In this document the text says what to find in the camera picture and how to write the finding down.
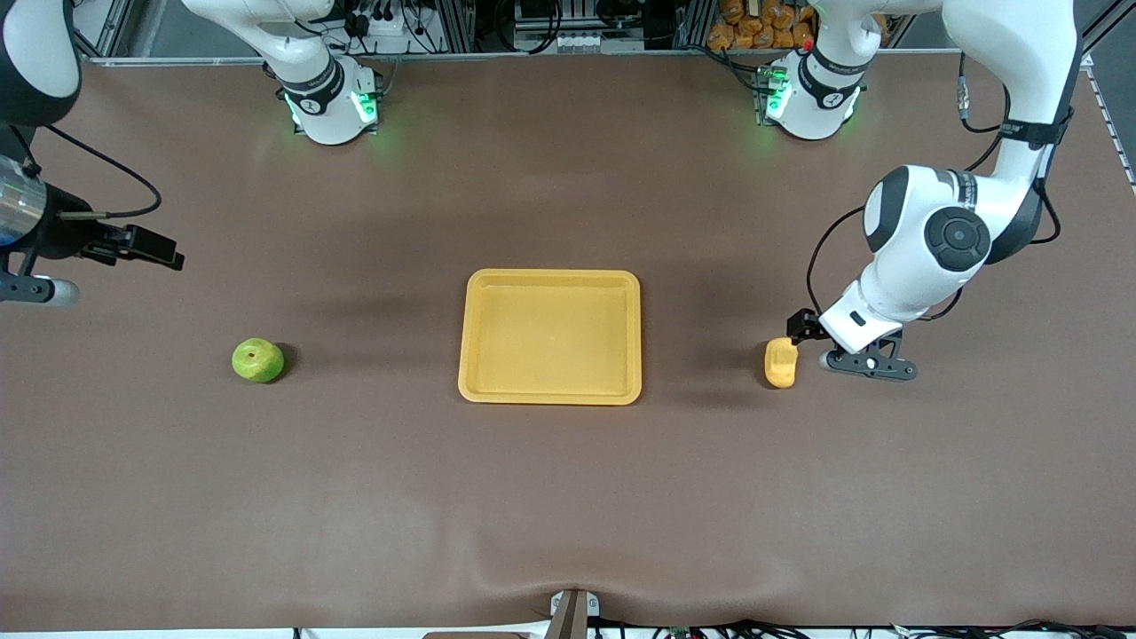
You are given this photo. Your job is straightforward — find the green apple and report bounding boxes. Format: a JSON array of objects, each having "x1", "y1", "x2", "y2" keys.
[{"x1": 232, "y1": 337, "x2": 287, "y2": 385}]

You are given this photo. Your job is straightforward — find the white power strip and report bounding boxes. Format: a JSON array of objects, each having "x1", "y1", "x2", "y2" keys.
[{"x1": 548, "y1": 30, "x2": 615, "y2": 53}]

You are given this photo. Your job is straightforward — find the yellow bread piece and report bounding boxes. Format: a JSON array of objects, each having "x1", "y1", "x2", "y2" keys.
[{"x1": 765, "y1": 337, "x2": 799, "y2": 390}]

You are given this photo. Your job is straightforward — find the orange produce pile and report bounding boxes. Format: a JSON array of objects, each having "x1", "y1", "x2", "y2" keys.
[{"x1": 706, "y1": 0, "x2": 816, "y2": 51}]

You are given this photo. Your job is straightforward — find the yellow plastic tray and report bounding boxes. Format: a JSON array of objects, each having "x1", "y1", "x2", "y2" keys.
[{"x1": 458, "y1": 269, "x2": 643, "y2": 406}]

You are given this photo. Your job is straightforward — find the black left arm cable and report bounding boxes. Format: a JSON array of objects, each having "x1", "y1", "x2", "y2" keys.
[{"x1": 805, "y1": 206, "x2": 867, "y2": 317}]

